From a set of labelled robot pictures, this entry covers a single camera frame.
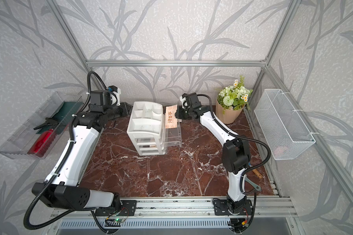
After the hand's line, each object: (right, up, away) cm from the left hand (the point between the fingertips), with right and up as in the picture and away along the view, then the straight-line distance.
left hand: (130, 106), depth 74 cm
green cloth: (-32, -4, -3) cm, 32 cm away
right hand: (+21, -3, +13) cm, 25 cm away
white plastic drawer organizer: (+5, -10, +10) cm, 15 cm away
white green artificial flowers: (+56, +6, +9) cm, 57 cm away
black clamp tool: (-33, -8, -9) cm, 35 cm away
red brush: (-29, -16, -16) cm, 37 cm away
